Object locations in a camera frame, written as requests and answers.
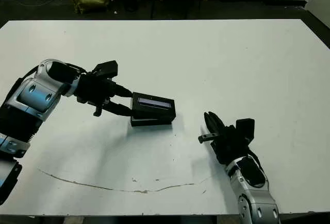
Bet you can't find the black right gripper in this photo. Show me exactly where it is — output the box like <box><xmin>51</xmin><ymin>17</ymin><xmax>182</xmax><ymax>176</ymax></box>
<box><xmin>198</xmin><ymin>111</ymin><xmax>255</xmax><ymax>167</ymax></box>

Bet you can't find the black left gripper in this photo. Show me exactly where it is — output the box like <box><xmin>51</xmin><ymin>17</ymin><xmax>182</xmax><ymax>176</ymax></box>
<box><xmin>75</xmin><ymin>73</ymin><xmax>135</xmax><ymax>118</ymax></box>

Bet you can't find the black printed box lid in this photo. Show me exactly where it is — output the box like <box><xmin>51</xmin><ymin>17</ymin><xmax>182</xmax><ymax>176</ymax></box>
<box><xmin>130</xmin><ymin>92</ymin><xmax>177</xmax><ymax>120</ymax></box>

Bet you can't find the black box white insert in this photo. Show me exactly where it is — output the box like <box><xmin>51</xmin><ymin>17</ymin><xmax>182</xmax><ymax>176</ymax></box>
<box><xmin>130</xmin><ymin>115</ymin><xmax>173</xmax><ymax>128</ymax></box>

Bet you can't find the white door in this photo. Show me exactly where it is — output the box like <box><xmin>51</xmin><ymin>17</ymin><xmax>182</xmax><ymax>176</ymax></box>
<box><xmin>305</xmin><ymin>0</ymin><xmax>330</xmax><ymax>48</ymax></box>

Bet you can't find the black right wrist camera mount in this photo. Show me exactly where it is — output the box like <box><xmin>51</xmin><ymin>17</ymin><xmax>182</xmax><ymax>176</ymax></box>
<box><xmin>235</xmin><ymin>118</ymin><xmax>256</xmax><ymax>143</ymax></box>

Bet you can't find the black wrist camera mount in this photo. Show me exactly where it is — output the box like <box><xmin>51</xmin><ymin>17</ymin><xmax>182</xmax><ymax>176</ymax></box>
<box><xmin>235</xmin><ymin>118</ymin><xmax>256</xmax><ymax>143</ymax></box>
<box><xmin>92</xmin><ymin>60</ymin><xmax>119</xmax><ymax>79</ymax></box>

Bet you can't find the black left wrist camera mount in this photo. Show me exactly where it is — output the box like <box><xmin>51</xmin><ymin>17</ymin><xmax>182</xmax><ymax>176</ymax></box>
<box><xmin>92</xmin><ymin>60</ymin><xmax>119</xmax><ymax>79</ymax></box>

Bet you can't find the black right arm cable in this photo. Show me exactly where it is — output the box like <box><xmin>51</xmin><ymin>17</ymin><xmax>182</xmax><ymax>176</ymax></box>
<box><xmin>246</xmin><ymin>148</ymin><xmax>266</xmax><ymax>174</ymax></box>

